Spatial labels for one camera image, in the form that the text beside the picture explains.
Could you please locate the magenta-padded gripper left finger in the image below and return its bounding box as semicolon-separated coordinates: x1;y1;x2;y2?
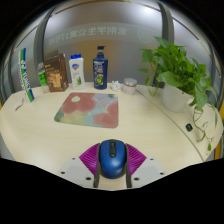
59;142;102;189

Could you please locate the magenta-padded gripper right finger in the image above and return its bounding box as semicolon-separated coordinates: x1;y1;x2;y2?
124;143;166;189

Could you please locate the blue computer mouse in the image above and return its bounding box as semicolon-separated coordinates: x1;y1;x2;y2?
98;138;128;180

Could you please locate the floral pastel mouse pad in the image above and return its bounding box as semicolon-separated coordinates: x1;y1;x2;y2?
53;92;120;130

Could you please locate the small white jar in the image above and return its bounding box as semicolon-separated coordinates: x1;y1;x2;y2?
122;77;138;96

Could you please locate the crumpled white tissue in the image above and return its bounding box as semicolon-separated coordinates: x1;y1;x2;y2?
109;80;124;93

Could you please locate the white bottle with blue cap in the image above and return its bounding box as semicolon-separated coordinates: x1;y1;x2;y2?
68;53;86;91

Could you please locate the dark blue pump bottle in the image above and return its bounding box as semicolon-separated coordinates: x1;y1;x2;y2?
92;45;109;91

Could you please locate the small white packet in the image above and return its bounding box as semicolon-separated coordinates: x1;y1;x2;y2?
13;97;26;112

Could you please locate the brown cardboard box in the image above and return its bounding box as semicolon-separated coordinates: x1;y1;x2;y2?
43;50;70;93

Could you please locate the clear bottle with green label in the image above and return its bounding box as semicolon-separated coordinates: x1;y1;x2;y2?
36;61;50;94

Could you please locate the green potted plant, white pot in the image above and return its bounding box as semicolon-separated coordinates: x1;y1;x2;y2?
138;36;219;153

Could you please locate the green and white tube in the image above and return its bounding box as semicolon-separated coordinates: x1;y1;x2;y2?
17;47;36;103

